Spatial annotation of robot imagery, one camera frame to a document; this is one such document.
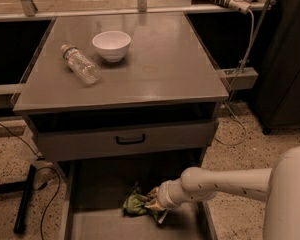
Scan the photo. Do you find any black metal stand leg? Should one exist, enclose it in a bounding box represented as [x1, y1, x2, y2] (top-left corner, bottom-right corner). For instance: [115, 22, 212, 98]
[0, 165, 37, 235]

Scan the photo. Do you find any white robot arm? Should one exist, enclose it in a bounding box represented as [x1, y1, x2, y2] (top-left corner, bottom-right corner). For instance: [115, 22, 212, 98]
[146, 146, 300, 240]

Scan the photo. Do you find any green jalapeno chip bag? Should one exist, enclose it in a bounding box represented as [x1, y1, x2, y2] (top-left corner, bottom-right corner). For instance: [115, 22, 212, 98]
[122, 182, 168, 224]

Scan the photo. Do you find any open middle drawer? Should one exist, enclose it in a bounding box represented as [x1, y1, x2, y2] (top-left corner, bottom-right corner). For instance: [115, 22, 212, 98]
[60, 150, 218, 240]

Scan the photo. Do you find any closed top drawer with handle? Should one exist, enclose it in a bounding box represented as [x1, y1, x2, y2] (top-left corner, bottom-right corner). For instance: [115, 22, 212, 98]
[35, 120, 218, 162]

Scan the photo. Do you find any dark cabinet at right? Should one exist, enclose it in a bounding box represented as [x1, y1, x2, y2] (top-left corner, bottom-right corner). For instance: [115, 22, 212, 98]
[252, 0, 300, 135]

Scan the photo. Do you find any black floor cable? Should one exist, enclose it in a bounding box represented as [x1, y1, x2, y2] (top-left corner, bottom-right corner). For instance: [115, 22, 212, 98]
[0, 116, 62, 240]

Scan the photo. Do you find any grey drawer cabinet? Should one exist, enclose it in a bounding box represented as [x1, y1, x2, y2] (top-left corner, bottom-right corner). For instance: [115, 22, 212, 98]
[12, 12, 230, 163]

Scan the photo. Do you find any white ceramic bowl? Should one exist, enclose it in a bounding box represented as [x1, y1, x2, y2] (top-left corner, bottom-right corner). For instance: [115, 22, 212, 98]
[92, 31, 131, 62]

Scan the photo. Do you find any clear plastic water bottle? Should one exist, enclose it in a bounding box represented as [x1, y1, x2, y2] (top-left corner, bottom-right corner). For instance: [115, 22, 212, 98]
[61, 45, 101, 85]

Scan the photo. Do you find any white cable on floor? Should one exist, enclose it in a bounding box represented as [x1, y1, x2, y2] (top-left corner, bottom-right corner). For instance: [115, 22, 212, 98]
[214, 9, 256, 147]

